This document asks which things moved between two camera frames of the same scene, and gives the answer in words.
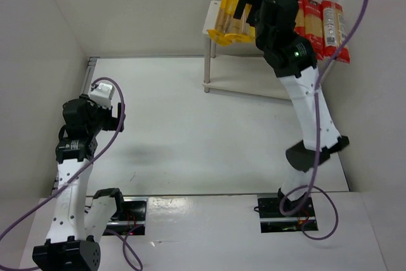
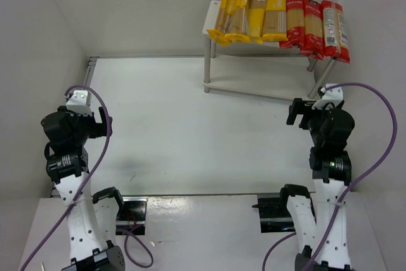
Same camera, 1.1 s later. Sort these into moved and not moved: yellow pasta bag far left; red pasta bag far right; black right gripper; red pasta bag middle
Moved: black right gripper
Not moved: red pasta bag middle; red pasta bag far right; yellow pasta bag far left
